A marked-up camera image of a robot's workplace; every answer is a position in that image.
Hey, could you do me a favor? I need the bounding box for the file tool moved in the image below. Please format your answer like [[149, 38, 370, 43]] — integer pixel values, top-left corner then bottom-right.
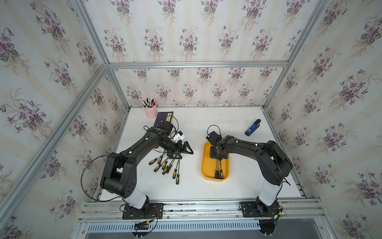
[[176, 160, 181, 185], [215, 159, 221, 179], [214, 159, 219, 179], [219, 160, 224, 180]]

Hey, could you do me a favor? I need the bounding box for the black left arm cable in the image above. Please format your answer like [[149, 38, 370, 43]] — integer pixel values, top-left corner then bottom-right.
[[80, 153, 120, 203]]

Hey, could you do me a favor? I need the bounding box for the aluminium front rail frame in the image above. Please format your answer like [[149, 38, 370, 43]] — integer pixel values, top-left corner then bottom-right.
[[71, 198, 336, 239]]

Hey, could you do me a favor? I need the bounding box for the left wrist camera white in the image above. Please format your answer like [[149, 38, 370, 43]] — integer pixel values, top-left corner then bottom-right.
[[172, 131, 185, 143]]

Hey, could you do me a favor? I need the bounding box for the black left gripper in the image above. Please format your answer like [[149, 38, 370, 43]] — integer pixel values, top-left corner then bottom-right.
[[159, 139, 194, 159]]

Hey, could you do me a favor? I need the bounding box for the dark purple notebook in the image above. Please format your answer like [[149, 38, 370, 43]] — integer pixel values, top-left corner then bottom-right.
[[154, 112, 174, 127]]

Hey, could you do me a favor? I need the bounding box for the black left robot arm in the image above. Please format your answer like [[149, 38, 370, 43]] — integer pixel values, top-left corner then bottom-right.
[[100, 126, 194, 211]]

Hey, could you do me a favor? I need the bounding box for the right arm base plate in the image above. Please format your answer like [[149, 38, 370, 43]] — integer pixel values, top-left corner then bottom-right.
[[238, 200, 284, 219]]

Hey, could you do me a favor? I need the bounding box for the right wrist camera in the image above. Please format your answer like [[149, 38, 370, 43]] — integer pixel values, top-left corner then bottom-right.
[[206, 131, 222, 147]]

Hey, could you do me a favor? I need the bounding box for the yellow plastic storage tray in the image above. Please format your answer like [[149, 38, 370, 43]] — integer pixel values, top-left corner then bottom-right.
[[201, 142, 230, 182]]

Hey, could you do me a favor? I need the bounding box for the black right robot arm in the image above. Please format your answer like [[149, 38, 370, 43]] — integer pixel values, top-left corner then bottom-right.
[[206, 131, 293, 217]]

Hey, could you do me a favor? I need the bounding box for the pink pen cup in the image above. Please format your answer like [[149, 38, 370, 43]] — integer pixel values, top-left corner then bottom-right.
[[144, 106, 158, 119]]

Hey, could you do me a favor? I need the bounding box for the blue black stapler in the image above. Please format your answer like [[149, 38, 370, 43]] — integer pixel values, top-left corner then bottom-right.
[[245, 119, 261, 136]]

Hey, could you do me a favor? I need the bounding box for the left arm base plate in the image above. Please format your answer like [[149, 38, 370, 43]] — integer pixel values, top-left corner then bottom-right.
[[122, 203, 164, 220]]

